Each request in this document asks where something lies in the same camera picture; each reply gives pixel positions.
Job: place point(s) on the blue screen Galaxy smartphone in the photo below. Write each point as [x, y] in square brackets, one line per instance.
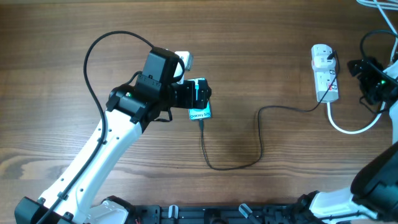
[196, 114]

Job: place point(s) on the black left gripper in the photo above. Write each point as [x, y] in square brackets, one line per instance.
[188, 101]

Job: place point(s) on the white power strip socket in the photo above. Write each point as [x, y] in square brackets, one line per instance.
[323, 65]

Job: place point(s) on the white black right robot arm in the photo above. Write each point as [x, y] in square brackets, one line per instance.
[373, 192]

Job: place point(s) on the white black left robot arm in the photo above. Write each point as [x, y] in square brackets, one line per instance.
[159, 87]

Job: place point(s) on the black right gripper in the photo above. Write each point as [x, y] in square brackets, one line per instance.
[364, 78]

